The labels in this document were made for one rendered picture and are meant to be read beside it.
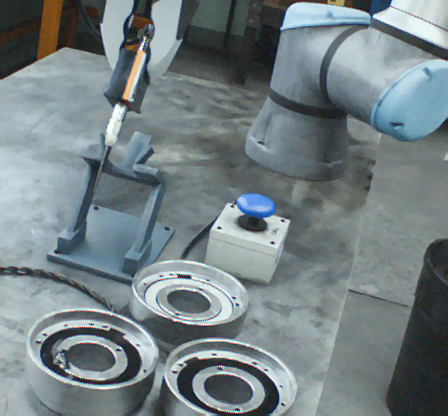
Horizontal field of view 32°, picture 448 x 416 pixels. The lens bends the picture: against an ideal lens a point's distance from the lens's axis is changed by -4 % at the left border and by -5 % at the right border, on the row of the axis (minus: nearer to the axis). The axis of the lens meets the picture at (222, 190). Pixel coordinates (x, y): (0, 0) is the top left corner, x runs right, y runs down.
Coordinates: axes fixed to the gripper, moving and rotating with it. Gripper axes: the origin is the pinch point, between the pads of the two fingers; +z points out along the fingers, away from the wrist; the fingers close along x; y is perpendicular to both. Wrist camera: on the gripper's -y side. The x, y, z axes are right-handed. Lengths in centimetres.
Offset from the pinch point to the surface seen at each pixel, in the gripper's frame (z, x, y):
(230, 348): 16.5, -15.8, -14.4
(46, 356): 17.0, -2.7, -22.2
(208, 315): 17.0, -12.8, -9.8
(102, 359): 18.5, -6.2, -18.5
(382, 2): 41, -21, 336
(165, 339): 18.1, -10.2, -13.6
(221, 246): 17.0, -11.0, 3.1
